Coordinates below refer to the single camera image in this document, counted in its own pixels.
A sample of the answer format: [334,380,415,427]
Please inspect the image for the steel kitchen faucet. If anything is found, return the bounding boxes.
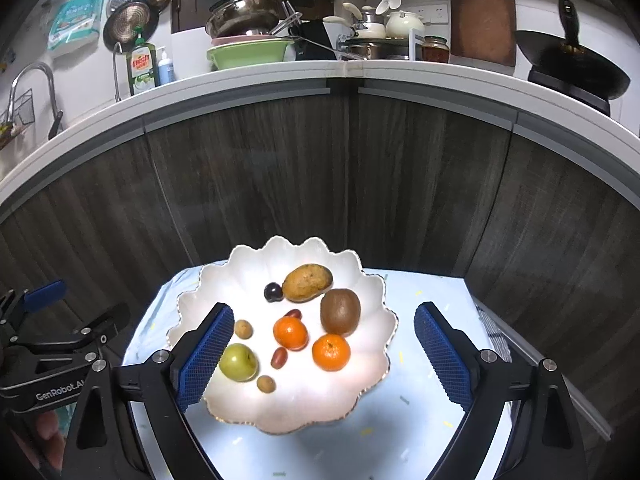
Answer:
[7,62,64,140]

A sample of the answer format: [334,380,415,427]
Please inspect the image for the small green apple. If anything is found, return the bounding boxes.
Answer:
[219,343,259,382]

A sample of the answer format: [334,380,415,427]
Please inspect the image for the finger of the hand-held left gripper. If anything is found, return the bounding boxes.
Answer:
[0,280,67,321]
[15,301,132,361]

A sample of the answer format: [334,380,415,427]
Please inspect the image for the black wok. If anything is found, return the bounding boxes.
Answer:
[515,0,632,101]

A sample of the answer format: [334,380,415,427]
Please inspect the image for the white kitchen countertop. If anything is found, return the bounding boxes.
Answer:
[0,57,640,211]

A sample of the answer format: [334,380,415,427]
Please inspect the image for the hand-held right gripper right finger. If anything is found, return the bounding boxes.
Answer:
[414,301,583,480]

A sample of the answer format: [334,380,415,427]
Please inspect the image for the blue pump bottle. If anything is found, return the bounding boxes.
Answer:
[157,46,177,87]

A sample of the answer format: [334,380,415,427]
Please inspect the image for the tissue paper pack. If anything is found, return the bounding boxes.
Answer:
[48,0,107,56]

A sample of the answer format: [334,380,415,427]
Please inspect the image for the person's left hand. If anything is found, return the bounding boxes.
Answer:
[14,406,69,467]

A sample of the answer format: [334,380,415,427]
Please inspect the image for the metal tongs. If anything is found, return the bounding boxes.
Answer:
[272,0,303,38]

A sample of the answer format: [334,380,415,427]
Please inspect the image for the large steel pot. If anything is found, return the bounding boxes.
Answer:
[206,0,283,38]

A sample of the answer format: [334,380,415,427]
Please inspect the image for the metal sprayer hose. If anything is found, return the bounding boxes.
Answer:
[112,42,126,103]

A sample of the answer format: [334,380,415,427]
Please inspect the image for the yellow mango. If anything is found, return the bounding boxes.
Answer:
[281,263,334,302]

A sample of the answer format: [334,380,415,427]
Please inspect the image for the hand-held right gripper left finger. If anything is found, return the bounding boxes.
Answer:
[62,302,236,480]

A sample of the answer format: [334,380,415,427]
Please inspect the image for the dark wood base cabinet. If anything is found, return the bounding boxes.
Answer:
[0,77,640,411]

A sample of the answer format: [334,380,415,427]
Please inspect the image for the shallow steel pot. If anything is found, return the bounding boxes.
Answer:
[340,37,416,61]

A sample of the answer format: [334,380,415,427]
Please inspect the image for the tangerine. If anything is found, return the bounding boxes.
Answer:
[273,317,308,351]
[312,333,351,372]

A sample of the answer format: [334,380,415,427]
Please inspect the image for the hanging frying pan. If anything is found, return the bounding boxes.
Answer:
[102,2,160,53]

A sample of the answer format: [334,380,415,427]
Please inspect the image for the green plastic basin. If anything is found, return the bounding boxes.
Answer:
[206,39,296,71]

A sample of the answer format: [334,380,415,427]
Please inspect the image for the green dish soap bottle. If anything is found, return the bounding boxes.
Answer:
[127,27,158,97]

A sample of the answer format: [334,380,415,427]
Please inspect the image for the cream lidded pot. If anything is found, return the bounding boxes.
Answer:
[350,7,388,40]

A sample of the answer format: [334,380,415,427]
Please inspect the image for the pink basin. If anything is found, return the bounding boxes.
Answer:
[210,34,291,47]

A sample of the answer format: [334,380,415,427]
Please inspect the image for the brown wooden cutting board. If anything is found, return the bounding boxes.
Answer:
[447,0,517,68]

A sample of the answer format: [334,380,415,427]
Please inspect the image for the black countertop box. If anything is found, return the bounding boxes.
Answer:
[295,20,343,61]

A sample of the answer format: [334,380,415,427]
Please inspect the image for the black stove burner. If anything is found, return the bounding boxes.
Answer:
[527,70,612,116]

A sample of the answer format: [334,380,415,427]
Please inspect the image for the white scalloped bowl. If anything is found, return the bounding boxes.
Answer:
[166,235,399,436]

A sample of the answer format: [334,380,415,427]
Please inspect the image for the brown kiwi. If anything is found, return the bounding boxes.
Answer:
[320,288,361,337]

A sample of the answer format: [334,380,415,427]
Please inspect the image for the large cream teapot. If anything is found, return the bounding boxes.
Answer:
[385,10,426,38]

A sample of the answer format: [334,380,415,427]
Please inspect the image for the black wire sink basket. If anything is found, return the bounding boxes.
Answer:
[0,87,35,151]

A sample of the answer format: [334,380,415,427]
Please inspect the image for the glass jar red contents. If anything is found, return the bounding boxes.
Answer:
[421,35,450,64]

